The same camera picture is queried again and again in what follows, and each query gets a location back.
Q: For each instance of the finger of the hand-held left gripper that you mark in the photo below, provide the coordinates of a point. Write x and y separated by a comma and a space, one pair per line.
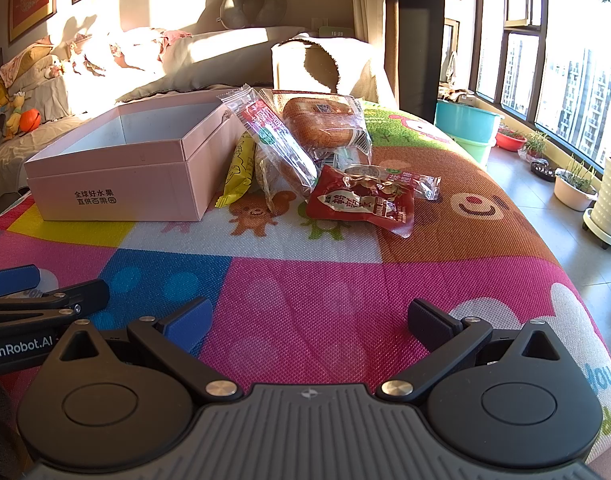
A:
10, 281
85, 295

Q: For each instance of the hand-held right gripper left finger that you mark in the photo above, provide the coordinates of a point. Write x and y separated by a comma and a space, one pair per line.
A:
188, 325

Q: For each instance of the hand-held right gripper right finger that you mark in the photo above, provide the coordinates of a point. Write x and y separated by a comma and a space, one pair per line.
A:
430, 325

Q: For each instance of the pink cardboard box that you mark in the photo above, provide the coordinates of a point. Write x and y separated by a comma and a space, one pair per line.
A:
135, 185

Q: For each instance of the red snack packet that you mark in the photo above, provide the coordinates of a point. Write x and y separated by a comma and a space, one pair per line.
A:
360, 202

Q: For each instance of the small clear snack packet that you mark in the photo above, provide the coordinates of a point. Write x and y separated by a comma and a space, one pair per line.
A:
410, 180

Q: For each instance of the yellow label bread packet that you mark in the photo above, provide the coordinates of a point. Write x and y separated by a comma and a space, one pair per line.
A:
238, 170

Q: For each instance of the red label bread packet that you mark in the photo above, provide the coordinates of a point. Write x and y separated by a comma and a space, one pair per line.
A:
270, 130

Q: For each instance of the round bun packet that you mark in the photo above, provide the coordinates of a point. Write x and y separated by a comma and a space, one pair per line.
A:
318, 120

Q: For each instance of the colourful cartoon printed mat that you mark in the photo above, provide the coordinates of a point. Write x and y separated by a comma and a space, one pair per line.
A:
335, 285

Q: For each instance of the yellow plush toy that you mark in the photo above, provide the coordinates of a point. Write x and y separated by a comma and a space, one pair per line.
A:
10, 110

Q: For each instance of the dark plant dish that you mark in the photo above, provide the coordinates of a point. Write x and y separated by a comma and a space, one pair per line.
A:
543, 171

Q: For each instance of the white pot with plants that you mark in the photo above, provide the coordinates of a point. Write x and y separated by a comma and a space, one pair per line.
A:
575, 195

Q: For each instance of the red basin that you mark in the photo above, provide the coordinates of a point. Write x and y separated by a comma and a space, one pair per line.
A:
510, 141

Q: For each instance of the small plant pot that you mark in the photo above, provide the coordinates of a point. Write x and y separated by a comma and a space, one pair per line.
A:
534, 149

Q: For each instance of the teal bucket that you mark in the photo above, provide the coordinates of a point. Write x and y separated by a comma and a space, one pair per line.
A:
465, 122

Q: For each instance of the grey covered sofa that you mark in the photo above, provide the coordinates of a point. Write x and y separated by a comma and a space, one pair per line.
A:
135, 85

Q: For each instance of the large white ribbed pot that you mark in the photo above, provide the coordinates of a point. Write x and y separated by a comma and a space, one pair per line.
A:
610, 200

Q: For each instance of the pink folded blanket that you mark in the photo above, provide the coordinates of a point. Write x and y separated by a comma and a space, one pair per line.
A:
25, 60

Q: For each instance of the pink garment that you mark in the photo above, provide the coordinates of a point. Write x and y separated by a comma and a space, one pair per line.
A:
173, 36

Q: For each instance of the dark framed window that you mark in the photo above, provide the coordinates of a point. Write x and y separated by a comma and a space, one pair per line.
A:
540, 60

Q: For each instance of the green digital clock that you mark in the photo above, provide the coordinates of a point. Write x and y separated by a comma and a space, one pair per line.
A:
337, 33

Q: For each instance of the grey neck pillow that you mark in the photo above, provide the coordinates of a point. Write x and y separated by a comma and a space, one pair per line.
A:
235, 10

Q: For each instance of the beige curtain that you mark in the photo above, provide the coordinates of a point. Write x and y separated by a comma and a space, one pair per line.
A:
368, 0

